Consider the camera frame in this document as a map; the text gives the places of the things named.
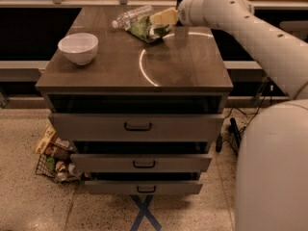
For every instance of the top grey drawer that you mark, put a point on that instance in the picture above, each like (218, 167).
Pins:
(91, 127)

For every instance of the wire basket with snacks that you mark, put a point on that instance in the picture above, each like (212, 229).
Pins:
(54, 158)

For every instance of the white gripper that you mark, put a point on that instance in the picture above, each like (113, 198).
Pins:
(185, 13)

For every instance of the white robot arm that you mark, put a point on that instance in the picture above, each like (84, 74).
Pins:
(272, 167)

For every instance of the grey drawer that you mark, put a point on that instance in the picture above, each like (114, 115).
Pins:
(143, 187)
(91, 127)
(141, 162)

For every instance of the grey drawer cabinet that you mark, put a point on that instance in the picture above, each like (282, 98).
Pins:
(181, 74)

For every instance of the bottom grey drawer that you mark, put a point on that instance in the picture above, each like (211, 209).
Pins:
(143, 187)

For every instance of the middle grey drawer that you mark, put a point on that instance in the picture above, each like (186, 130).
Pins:
(141, 162)

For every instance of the green jalapeno chip bag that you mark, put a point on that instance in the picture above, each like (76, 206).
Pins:
(146, 31)

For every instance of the black table leg frame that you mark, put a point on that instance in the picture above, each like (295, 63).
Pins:
(235, 137)

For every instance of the clear plastic water bottle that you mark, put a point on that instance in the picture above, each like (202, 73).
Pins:
(127, 19)

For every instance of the white ceramic bowl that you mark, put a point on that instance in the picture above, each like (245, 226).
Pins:
(79, 48)

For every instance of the blue tape cross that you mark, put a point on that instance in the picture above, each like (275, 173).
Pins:
(144, 212)

